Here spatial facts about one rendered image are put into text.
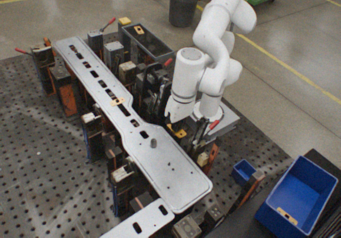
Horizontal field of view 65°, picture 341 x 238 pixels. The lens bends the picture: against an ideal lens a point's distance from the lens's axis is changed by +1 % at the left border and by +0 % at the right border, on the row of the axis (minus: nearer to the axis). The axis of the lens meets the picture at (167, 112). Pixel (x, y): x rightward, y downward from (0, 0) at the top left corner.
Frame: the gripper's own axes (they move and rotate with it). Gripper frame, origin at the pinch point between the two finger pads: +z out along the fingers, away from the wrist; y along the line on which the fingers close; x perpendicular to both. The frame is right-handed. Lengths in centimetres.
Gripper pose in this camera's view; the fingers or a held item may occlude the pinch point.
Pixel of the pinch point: (177, 124)
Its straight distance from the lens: 99.5
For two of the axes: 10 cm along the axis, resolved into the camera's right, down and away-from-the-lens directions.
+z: -1.1, 6.8, 7.2
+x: 5.9, 6.3, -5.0
